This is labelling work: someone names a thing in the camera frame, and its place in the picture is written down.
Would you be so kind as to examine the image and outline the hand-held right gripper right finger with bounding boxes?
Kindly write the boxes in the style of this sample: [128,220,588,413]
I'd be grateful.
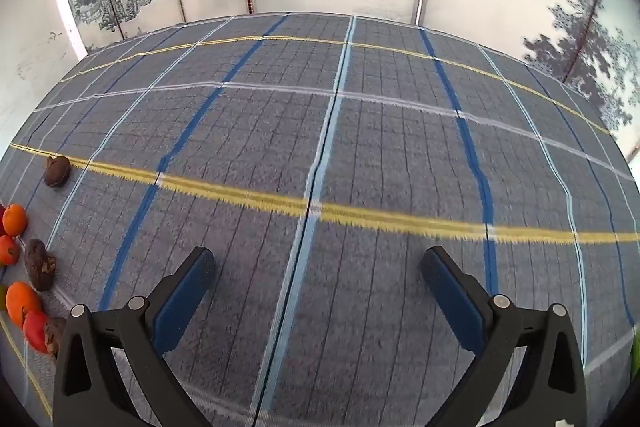
[419,246,588,427]

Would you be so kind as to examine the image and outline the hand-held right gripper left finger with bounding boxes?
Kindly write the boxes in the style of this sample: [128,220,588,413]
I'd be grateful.
[52,247,217,427]

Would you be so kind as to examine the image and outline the dark brown round fruit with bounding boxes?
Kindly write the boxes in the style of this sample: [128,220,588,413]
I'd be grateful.
[43,156,72,188]
[44,317,68,358]
[25,239,57,292]

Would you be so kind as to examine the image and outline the red tomato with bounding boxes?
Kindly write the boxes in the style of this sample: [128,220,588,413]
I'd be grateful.
[23,310,51,353]
[0,235,21,267]

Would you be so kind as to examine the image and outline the orange tangerine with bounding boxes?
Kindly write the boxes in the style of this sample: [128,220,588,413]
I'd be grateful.
[2,204,28,237]
[6,282,43,328]

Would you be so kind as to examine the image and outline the green tissue packet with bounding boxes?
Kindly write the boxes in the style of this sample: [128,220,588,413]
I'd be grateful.
[629,332,640,383]

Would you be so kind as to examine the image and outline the blue grey plaid tablecloth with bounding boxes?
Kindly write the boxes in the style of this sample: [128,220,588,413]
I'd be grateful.
[0,12,640,427]

